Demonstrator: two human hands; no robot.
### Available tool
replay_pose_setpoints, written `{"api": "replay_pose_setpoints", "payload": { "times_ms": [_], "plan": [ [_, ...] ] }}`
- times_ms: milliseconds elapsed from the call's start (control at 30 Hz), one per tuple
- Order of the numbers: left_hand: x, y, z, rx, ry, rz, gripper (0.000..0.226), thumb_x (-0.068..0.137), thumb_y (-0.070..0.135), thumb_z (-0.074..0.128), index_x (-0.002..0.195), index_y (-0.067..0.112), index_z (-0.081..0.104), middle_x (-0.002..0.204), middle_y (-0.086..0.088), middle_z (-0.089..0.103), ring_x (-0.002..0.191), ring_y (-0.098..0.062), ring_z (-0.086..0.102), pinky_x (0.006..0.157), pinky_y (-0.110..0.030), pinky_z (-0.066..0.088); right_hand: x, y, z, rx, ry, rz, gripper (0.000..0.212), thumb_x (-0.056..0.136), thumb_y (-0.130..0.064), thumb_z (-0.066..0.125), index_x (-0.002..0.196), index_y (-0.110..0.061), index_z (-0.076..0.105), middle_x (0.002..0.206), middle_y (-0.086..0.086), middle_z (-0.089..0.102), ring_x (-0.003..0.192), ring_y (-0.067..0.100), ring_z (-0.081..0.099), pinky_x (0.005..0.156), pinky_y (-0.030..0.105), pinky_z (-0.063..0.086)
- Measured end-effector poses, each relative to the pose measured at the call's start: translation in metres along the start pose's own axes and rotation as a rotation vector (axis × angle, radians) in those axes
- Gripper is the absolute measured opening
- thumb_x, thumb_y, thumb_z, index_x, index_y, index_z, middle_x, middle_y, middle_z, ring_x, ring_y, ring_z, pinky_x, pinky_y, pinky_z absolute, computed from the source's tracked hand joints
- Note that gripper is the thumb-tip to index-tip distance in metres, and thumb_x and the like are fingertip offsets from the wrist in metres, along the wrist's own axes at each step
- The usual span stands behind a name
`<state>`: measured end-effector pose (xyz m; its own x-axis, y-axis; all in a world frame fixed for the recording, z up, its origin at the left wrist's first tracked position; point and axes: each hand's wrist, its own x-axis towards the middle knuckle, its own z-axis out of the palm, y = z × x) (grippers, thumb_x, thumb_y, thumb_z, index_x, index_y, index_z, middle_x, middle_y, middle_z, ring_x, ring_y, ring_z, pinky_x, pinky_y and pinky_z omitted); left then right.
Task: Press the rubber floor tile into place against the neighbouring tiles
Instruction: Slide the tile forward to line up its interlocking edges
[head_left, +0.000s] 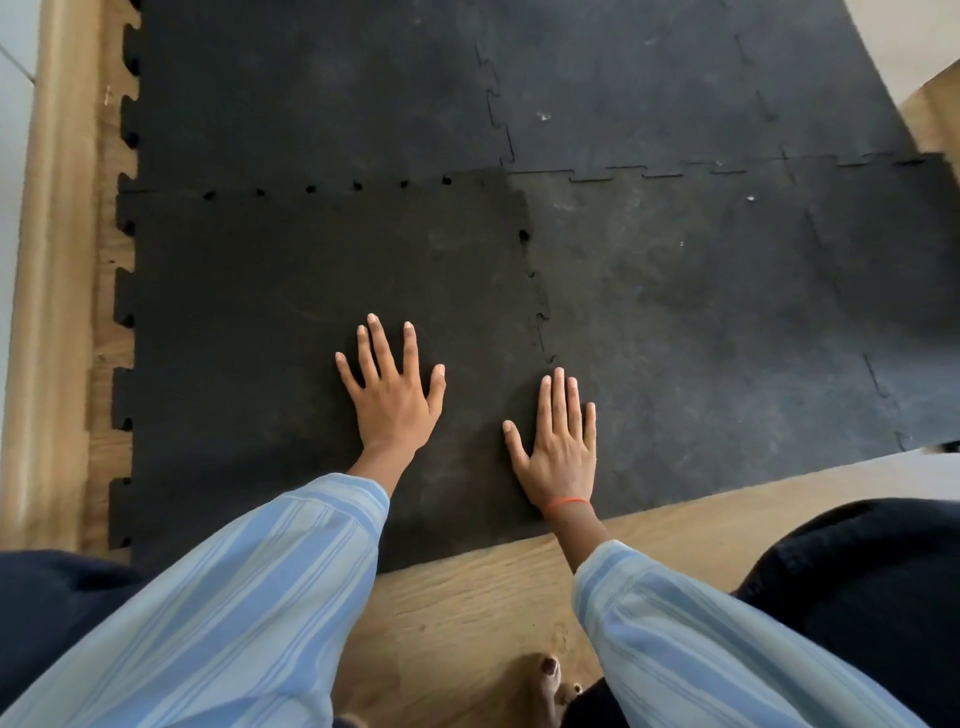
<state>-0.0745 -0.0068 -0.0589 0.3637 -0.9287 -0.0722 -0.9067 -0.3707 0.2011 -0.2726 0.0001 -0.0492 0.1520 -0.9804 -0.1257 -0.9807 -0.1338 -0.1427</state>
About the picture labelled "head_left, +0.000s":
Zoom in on person's left forearm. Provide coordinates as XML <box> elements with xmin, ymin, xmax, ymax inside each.
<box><xmin>0</xmin><ymin>446</ymin><xmax>418</xmax><ymax>728</ymax></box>

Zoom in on person's right forearm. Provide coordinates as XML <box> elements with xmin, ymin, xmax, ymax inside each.
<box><xmin>545</xmin><ymin>503</ymin><xmax>931</xmax><ymax>728</ymax></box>

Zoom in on wooden baseboard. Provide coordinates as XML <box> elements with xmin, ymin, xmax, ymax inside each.
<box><xmin>0</xmin><ymin>0</ymin><xmax>103</xmax><ymax>553</ymax></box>

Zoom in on person's bare foot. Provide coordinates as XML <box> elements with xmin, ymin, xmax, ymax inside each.
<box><xmin>515</xmin><ymin>653</ymin><xmax>584</xmax><ymax>728</ymax></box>

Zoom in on person's left leg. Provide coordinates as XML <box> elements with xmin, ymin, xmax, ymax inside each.
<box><xmin>0</xmin><ymin>549</ymin><xmax>148</xmax><ymax>714</ymax></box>

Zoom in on person's left hand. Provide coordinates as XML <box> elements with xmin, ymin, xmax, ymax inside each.
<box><xmin>334</xmin><ymin>313</ymin><xmax>447</xmax><ymax>453</ymax></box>

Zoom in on black interlocking foam mat tile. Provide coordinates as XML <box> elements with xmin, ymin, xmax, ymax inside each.
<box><xmin>107</xmin><ymin>170</ymin><xmax>579</xmax><ymax>580</ymax></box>

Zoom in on person's right leg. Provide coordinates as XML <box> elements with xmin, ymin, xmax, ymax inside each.
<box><xmin>562</xmin><ymin>498</ymin><xmax>960</xmax><ymax>728</ymax></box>

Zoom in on laid black foam mat tiles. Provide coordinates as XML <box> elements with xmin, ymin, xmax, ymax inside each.
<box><xmin>119</xmin><ymin>0</ymin><xmax>960</xmax><ymax>520</ymax></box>

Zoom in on person's leg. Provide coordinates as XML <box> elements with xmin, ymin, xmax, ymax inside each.
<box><xmin>562</xmin><ymin>498</ymin><xmax>960</xmax><ymax>728</ymax></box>
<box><xmin>0</xmin><ymin>549</ymin><xmax>148</xmax><ymax>714</ymax></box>

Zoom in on person's right hand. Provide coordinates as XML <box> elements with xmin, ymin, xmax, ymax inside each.
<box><xmin>502</xmin><ymin>367</ymin><xmax>598</xmax><ymax>513</ymax></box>

